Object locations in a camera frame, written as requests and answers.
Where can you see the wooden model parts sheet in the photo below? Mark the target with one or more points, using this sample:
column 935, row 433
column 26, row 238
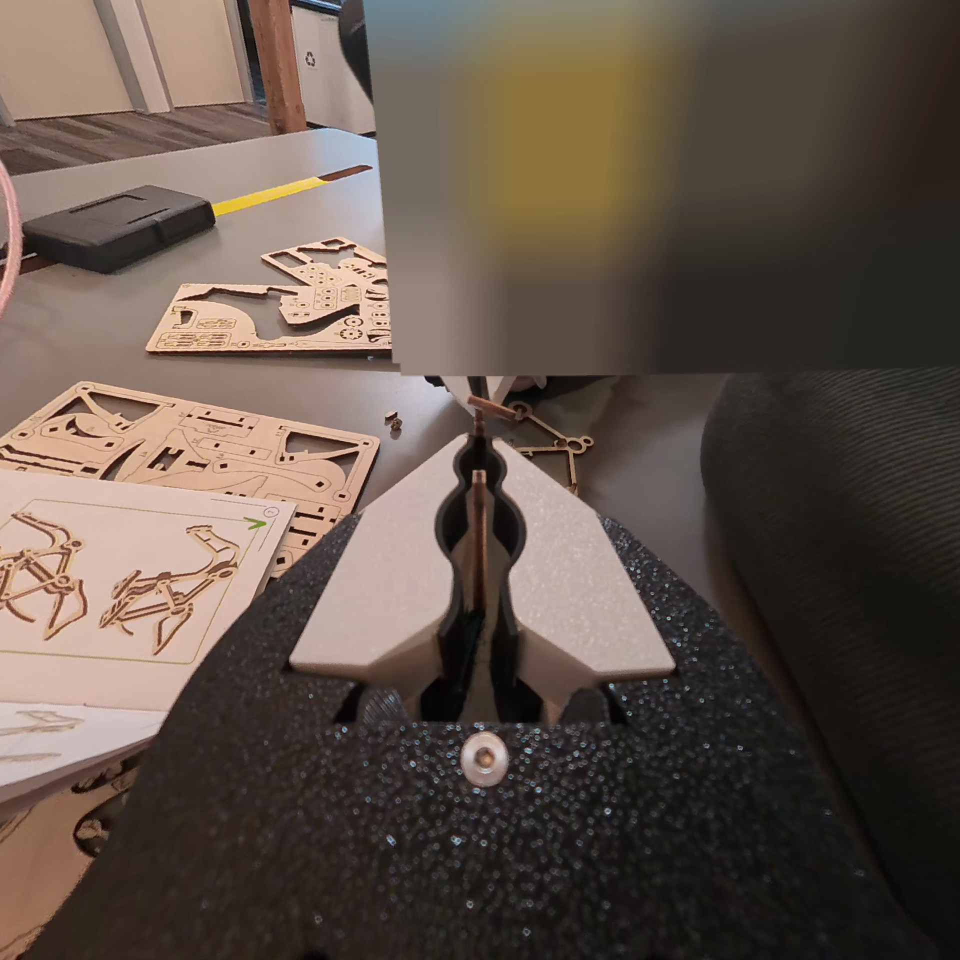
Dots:
column 225, row 322
column 315, row 274
column 37, row 885
column 262, row 480

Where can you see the white cabinet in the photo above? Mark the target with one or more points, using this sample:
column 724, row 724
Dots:
column 75, row 52

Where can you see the black chair back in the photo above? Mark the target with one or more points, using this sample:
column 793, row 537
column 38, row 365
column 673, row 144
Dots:
column 352, row 45

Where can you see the short wooden model part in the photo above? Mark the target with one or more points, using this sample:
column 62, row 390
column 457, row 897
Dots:
column 491, row 407

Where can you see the instruction sheet with green tick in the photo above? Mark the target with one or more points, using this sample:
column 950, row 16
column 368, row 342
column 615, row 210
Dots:
column 112, row 675

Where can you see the yellow tape strip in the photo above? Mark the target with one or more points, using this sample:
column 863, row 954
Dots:
column 270, row 196

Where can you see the white instruction sheet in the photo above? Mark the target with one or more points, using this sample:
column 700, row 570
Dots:
column 75, row 750

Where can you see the white recycling bin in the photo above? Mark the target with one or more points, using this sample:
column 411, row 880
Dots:
column 322, row 90

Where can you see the black plastic case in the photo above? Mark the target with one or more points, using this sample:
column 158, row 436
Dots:
column 112, row 240

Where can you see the dark ribbed clothing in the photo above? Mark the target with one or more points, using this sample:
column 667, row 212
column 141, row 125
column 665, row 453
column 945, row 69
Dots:
column 840, row 600

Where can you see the wooden triangular frame part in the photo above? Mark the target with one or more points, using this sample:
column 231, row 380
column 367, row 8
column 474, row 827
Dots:
column 547, row 449

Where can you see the thin wooden model part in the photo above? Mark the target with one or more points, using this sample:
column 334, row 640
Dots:
column 480, row 525

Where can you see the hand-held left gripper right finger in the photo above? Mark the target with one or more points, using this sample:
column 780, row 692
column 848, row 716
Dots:
column 585, row 585

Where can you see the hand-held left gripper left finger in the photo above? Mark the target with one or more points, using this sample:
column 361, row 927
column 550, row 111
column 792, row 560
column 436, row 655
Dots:
column 375, row 585

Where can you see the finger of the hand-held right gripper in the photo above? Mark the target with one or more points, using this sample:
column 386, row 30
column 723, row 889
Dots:
column 501, row 386
column 457, row 391

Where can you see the brown wooden post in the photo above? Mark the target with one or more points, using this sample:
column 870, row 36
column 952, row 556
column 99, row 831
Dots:
column 277, row 67

